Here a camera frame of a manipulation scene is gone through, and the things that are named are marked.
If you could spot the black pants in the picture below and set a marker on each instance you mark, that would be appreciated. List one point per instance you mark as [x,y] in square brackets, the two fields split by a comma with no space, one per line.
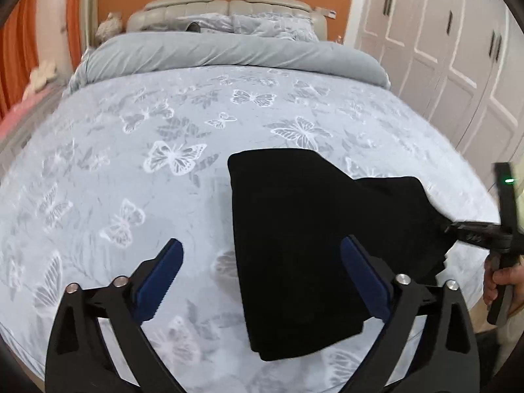
[294,233]

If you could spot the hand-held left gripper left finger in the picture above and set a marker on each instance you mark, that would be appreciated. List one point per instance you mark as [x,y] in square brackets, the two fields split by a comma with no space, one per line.
[159,282]

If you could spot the white flower cushion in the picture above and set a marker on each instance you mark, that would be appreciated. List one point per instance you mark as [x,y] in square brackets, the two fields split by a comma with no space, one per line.
[43,74]

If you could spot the person's right hand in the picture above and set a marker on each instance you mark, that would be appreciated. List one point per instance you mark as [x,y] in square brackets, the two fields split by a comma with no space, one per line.
[502,276]

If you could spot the grey folded duvet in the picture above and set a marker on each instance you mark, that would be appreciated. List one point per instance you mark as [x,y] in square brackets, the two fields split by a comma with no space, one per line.
[229,55]

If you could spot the plush toy by headboard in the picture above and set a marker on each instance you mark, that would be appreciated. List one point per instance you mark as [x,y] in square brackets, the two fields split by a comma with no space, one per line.
[109,26]

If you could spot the person's beige clothing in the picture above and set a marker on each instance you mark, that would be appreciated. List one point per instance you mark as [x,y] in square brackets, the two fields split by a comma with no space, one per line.
[513,331]

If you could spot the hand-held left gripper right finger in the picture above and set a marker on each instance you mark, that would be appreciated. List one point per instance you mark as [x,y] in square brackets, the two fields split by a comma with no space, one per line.
[366,282]

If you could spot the beige padded headboard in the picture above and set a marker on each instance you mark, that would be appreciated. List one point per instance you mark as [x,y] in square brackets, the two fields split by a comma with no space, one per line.
[184,8]

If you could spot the small butterfly print pillow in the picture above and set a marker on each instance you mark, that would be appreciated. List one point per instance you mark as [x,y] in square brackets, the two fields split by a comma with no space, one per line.
[215,22]

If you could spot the wide orange curtain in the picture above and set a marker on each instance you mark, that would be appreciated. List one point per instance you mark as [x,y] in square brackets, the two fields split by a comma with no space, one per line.
[16,49]

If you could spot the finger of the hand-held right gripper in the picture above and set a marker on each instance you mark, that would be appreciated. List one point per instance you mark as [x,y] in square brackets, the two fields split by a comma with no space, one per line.
[479,240]
[470,226]

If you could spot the bed with butterfly sheet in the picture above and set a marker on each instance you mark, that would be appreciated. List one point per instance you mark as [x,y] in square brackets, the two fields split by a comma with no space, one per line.
[123,151]

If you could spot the beige sheer curtain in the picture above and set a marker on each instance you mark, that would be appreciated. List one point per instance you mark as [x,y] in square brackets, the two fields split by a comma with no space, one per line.
[92,4]

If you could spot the large butterfly print pillow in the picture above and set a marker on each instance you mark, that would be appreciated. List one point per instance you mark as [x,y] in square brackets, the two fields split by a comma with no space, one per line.
[274,26]

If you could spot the pink blanket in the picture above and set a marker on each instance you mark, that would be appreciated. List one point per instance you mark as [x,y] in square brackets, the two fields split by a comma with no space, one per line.
[28,110]

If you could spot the narrow orange curtain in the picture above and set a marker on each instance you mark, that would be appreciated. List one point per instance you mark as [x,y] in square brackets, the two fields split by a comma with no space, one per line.
[75,16]

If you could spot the dark grey rolled item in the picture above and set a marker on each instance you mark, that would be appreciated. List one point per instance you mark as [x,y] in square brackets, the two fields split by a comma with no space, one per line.
[192,26]

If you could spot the white wardrobe doors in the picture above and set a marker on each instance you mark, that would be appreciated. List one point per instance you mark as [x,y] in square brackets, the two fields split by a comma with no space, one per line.
[442,49]

